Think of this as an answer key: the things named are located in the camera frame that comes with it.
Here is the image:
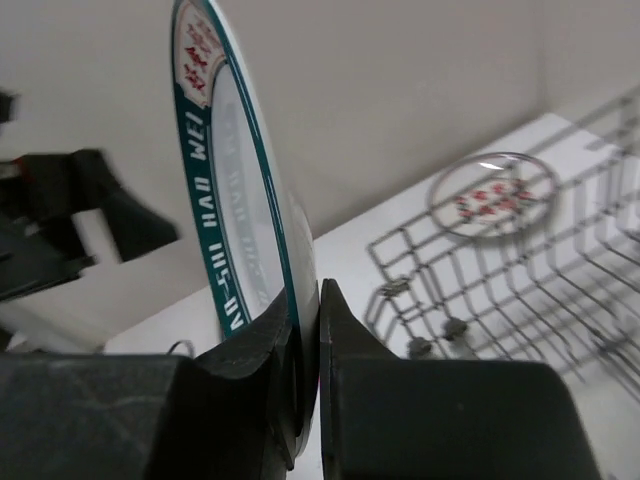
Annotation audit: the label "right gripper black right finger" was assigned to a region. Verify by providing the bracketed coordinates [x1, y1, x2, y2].
[319, 279, 600, 479]

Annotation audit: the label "green rim lettered plate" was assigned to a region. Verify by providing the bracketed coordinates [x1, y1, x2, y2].
[171, 1, 319, 454]

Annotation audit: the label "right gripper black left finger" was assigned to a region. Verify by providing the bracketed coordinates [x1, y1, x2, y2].
[1, 294, 298, 479]

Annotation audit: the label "grey wire dish rack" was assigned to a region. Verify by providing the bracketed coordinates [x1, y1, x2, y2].
[364, 90, 639, 393]

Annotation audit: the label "white plate red characters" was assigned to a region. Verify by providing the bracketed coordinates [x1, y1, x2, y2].
[427, 152, 560, 240]

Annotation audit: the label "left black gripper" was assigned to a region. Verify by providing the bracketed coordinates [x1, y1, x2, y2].
[0, 89, 182, 301]

